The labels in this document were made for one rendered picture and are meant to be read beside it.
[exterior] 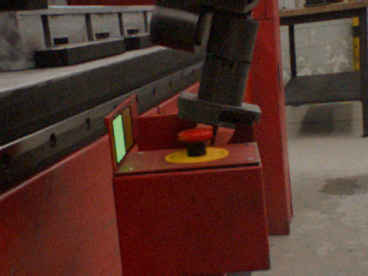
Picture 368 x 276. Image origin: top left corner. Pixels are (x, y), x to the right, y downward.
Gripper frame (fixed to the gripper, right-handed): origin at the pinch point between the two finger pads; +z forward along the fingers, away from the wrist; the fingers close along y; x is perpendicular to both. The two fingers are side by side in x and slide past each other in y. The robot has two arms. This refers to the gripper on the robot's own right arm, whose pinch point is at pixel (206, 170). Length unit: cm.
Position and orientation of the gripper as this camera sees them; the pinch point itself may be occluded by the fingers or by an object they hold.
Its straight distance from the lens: 85.2
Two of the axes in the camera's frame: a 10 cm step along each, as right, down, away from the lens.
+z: -1.8, 9.7, 1.9
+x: -0.5, 1.8, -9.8
